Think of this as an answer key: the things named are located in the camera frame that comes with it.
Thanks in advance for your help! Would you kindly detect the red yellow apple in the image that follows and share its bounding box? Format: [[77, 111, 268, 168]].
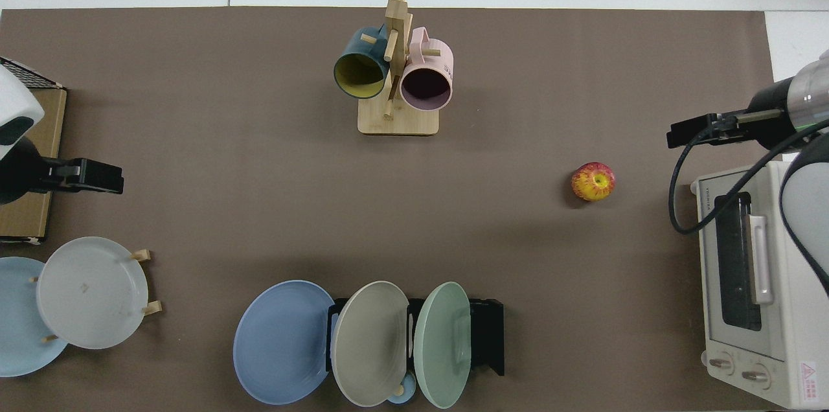
[[571, 162, 616, 202]]

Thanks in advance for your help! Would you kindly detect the wooden plate rack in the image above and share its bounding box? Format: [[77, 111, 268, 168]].
[[29, 249, 163, 343]]

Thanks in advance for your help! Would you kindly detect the grey plate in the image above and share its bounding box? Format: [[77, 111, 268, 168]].
[[36, 236, 150, 350]]

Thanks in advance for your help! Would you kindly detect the light blue plate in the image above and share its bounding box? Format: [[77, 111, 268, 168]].
[[0, 257, 69, 378]]

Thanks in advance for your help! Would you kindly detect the black dish rack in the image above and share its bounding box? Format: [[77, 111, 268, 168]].
[[326, 297, 505, 377]]

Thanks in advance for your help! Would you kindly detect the beige plate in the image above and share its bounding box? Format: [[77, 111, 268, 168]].
[[331, 280, 411, 407]]

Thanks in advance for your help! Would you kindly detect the pale green plate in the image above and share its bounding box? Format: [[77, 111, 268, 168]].
[[414, 281, 472, 410]]

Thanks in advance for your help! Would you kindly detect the brown table cloth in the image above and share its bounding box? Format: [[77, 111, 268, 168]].
[[0, 6, 788, 412]]

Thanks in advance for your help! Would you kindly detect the pale toaster oven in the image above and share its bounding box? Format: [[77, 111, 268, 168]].
[[690, 161, 829, 410]]

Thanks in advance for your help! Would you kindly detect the pink cup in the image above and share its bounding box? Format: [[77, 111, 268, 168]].
[[400, 27, 454, 111]]

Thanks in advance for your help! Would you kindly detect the dark blue cup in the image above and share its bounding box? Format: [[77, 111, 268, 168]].
[[334, 25, 391, 100]]

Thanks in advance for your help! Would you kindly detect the wooden cup stand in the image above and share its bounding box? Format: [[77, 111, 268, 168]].
[[358, 0, 441, 136]]

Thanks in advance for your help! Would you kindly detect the small blue round thing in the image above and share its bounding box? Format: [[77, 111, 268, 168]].
[[387, 370, 417, 406]]

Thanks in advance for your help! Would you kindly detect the wire basket with wooden floor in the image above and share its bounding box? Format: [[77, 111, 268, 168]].
[[0, 56, 67, 246]]

